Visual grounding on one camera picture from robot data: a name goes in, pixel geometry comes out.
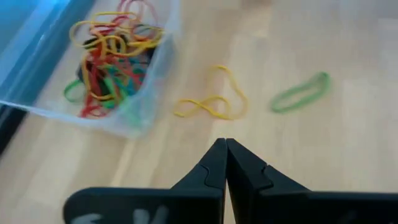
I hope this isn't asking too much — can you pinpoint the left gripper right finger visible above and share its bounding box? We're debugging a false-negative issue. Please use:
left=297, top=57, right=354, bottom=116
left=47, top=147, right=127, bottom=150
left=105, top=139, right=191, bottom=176
left=226, top=138, right=398, bottom=224

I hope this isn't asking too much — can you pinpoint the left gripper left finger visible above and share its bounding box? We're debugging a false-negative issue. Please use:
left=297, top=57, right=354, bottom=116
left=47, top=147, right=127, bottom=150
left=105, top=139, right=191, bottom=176
left=63, top=138, right=228, bottom=224

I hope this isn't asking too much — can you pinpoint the yellow rubber band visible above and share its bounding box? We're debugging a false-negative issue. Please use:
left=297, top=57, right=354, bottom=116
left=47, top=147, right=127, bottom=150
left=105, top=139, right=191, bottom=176
left=70, top=11, right=139, bottom=47
left=93, top=26, right=164, bottom=58
left=173, top=65, right=248, bottom=121

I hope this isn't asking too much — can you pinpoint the green rubber band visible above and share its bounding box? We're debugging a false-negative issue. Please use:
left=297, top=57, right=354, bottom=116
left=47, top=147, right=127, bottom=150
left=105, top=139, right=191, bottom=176
left=269, top=72, right=331, bottom=113
left=63, top=79, right=86, bottom=103
left=101, top=67, right=128, bottom=108

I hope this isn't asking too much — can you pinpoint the blue rubber band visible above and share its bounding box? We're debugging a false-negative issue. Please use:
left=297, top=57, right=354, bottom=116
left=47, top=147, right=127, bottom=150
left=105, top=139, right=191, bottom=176
left=118, top=58, right=147, bottom=96

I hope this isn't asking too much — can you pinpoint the red rubber band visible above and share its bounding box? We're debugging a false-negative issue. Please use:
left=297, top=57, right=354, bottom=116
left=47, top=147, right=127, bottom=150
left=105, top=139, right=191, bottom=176
left=79, top=93, right=109, bottom=119

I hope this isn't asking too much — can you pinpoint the wide black rubber band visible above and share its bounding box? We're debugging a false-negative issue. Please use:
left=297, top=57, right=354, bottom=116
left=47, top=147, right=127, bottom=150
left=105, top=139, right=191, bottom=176
left=77, top=36, right=105, bottom=82

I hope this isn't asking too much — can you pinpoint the clear plastic bin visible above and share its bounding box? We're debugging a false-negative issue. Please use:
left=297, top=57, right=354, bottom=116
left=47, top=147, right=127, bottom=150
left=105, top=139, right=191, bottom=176
left=0, top=0, right=183, bottom=139

